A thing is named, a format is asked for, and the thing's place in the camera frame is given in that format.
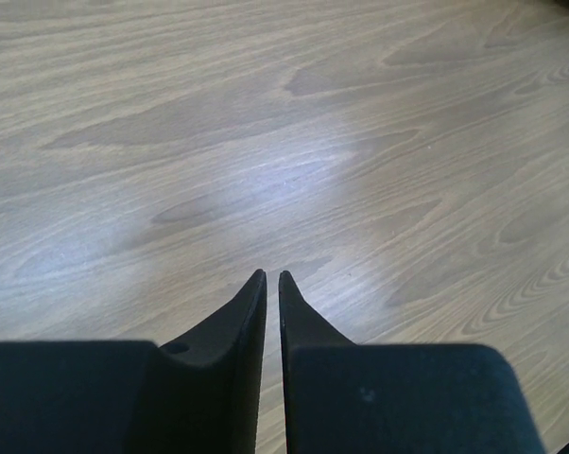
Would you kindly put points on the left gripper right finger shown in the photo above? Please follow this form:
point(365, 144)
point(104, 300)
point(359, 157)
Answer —
point(344, 397)

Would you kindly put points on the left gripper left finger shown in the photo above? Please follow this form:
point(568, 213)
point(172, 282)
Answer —
point(198, 393)

